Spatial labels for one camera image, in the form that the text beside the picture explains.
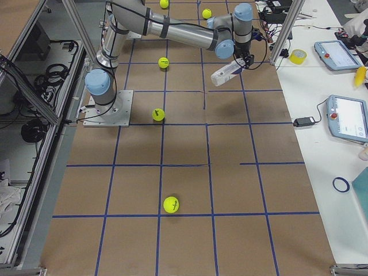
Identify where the yellow tape roll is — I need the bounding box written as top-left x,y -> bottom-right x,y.
289,49 -> 307,65

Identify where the yellow tennis ball far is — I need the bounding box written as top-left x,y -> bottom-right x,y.
202,8 -> 212,20

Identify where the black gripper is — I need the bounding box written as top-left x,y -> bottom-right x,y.
235,43 -> 254,69

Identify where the blue teach pendant far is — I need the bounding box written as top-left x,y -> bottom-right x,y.
314,40 -> 361,71

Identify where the yellow tennis ball near base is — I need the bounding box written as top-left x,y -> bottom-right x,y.
152,108 -> 165,122

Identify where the yellow tennis ball centre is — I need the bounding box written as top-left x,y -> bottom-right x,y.
158,57 -> 170,69

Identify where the blue teach pendant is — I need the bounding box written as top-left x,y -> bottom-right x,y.
314,40 -> 361,71
327,95 -> 367,143

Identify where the yellow tennis ball front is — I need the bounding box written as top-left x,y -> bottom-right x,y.
163,196 -> 179,214

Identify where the blue tape ring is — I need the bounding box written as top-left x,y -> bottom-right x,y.
332,177 -> 351,193

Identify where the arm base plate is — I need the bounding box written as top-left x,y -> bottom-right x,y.
83,90 -> 133,127

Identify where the blue teach pendant near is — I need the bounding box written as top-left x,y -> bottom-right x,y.
327,95 -> 367,143

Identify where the black power adapter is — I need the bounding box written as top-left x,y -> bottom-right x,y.
293,117 -> 316,127

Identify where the yellow tennis ball farthest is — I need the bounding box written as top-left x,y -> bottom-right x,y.
159,0 -> 169,9

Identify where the white tennis ball can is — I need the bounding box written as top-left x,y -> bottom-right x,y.
211,58 -> 246,86

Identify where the yellow banana toy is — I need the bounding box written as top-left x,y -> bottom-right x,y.
354,66 -> 367,87

